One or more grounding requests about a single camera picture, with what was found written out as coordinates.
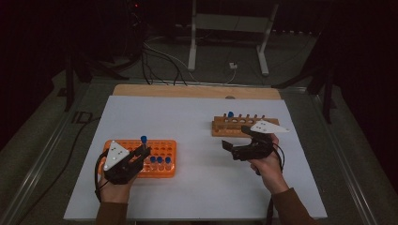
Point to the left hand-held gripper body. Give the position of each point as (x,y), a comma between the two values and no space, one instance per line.
(115,154)

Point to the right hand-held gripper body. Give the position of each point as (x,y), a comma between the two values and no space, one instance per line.
(255,151)

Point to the blue-capped test tube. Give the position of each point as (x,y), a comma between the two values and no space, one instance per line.
(168,160)
(152,159)
(160,159)
(144,139)
(231,114)

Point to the wooden test tube rack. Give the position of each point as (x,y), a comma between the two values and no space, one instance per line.
(225,132)

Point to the orange plastic test tube rack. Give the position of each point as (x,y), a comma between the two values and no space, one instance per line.
(162,146)

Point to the person's right hand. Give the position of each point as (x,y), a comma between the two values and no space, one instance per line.
(270,173)

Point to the person's left hand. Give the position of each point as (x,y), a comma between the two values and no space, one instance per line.
(115,193)

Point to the white table mat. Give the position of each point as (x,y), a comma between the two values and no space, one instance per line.
(194,125)

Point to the wooden table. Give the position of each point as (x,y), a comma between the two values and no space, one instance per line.
(187,91)

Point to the black stand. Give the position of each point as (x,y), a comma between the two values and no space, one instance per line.
(69,87)
(327,93)

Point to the white metal stand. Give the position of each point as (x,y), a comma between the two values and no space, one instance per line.
(231,22)

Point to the dark equipment rack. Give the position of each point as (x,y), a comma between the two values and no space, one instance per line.
(135,28)

